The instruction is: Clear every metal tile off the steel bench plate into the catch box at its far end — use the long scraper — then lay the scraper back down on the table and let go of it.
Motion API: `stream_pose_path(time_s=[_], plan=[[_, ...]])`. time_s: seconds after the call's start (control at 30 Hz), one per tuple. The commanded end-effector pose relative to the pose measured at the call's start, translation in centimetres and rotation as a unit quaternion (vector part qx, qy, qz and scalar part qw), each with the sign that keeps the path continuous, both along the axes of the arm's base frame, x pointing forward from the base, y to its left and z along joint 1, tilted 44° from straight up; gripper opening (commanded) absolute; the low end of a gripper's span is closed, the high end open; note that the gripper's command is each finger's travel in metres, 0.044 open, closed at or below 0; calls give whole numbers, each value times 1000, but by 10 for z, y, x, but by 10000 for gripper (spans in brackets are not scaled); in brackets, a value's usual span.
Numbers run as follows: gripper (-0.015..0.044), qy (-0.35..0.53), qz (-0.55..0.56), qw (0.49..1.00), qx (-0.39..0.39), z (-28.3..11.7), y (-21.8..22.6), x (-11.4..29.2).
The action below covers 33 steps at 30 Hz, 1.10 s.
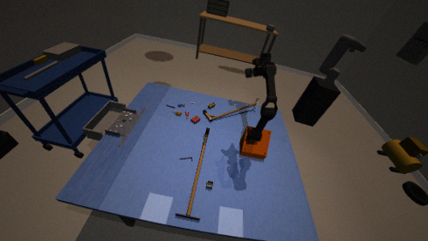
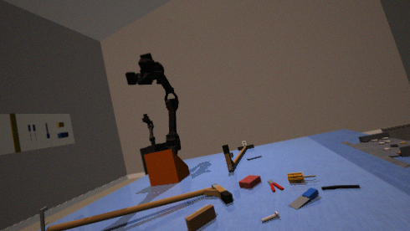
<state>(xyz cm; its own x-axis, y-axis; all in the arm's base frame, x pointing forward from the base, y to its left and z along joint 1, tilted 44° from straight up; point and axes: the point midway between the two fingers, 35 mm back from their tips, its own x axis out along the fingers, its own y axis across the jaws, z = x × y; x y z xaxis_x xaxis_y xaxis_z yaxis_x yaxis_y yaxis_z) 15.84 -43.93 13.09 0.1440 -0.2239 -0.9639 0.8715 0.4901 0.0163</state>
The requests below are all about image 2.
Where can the red-handled pliers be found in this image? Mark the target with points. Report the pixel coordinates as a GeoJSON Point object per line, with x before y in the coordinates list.
{"type": "Point", "coordinates": [272, 184]}

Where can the scraper with blue handle and grey blade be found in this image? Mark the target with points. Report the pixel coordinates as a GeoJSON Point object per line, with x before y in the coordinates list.
{"type": "Point", "coordinates": [308, 195]}

